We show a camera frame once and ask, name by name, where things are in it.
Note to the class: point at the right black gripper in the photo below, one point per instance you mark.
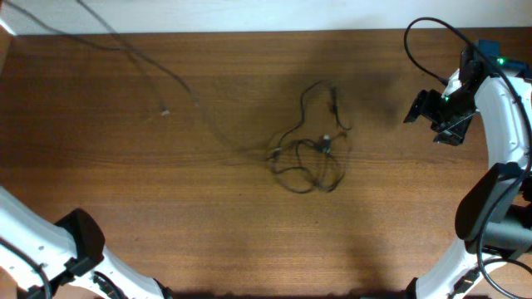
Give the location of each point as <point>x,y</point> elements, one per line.
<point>451,135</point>

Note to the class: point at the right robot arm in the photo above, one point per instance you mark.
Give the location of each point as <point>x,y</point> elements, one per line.
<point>491,231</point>

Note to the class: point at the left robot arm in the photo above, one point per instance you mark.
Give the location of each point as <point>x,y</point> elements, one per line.
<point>41,256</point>

